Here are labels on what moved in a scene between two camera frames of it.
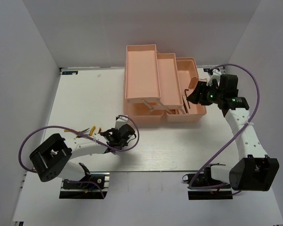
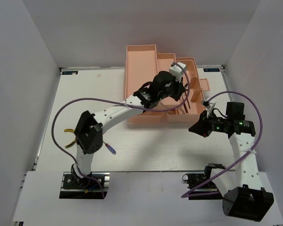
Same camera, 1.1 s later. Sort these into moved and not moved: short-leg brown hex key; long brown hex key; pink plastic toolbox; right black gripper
Moved: right black gripper
Not moved: long brown hex key; pink plastic toolbox; short-leg brown hex key
